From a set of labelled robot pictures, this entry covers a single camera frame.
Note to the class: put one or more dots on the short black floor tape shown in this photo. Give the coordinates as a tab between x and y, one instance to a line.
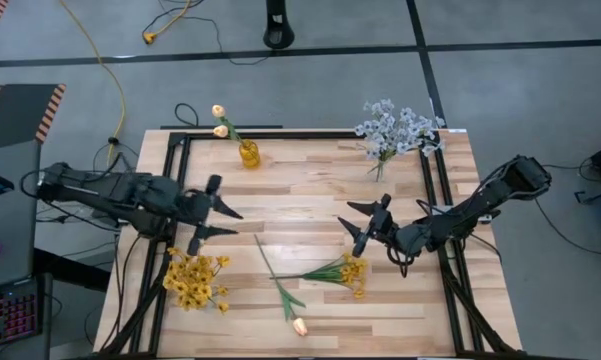
425	60

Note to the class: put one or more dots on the amber glass bottle vase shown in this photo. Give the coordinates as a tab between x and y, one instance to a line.
250	157

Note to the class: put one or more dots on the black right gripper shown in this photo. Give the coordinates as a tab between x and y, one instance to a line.
395	235

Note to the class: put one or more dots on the backlit black keyboard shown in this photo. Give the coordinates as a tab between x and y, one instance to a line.
10	315

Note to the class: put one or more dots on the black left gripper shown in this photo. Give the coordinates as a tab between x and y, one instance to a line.
192	215

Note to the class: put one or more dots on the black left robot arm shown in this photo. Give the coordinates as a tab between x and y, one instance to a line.
105	190

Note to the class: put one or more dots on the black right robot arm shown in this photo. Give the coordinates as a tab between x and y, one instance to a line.
490	197

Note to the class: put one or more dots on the peach artificial tulip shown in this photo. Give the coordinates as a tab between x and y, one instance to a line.
221	131
300	327
218	111

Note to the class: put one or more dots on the grey side desk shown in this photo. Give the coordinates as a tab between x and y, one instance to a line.
15	265

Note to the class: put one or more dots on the black stand base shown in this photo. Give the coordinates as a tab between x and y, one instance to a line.
278	35

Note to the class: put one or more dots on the black aluminium table frame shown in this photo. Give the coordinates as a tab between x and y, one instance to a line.
205	135

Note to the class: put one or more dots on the long black floor tape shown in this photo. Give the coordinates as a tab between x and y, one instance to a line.
130	58

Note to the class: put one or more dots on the thin black bar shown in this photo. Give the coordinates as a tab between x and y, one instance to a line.
205	127

